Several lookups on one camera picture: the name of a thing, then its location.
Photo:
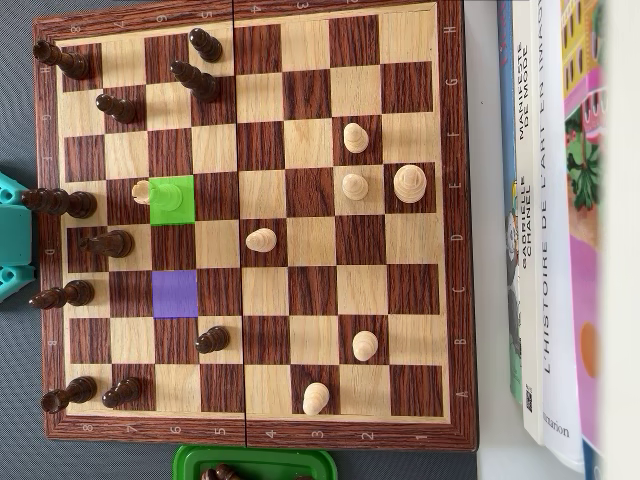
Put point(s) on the light wooden rook chess piece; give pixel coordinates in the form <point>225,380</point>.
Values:
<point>165,196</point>

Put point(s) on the light wooden pawn chess piece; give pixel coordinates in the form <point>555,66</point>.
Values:
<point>260,241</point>
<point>365,346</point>
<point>355,186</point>
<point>315,398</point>
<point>356,139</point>

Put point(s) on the light wooden king chess piece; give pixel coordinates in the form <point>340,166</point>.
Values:
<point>410,183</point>

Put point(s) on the dark brown pawn chess piece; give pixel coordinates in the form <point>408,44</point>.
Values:
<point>117,108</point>
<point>206,45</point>
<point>210,474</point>
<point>212,340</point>
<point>231,472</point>
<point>121,392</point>

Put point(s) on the dark brown bishop chess piece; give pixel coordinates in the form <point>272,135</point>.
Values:
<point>65,294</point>
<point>195,82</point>

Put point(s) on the dark brown queen chess piece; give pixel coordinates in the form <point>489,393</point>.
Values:
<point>112,243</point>

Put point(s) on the dark brown king chess piece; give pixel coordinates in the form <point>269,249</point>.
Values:
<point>65,202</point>

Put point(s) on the dark brown rook chess piece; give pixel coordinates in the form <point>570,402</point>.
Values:
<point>70,394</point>
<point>65,62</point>

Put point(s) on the folding wooden chessboard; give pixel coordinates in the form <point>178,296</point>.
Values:
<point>310,295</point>

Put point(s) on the Gabrielle Chanel fashion book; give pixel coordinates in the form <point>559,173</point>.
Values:
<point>525,225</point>

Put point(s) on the green plastic container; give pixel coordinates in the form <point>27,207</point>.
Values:
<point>260,460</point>

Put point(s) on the white art history book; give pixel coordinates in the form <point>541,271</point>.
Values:
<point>550,300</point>

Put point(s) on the pink and yellow book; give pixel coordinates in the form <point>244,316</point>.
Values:
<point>585,280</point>

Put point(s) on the dark gray table mat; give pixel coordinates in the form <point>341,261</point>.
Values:
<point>15,375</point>

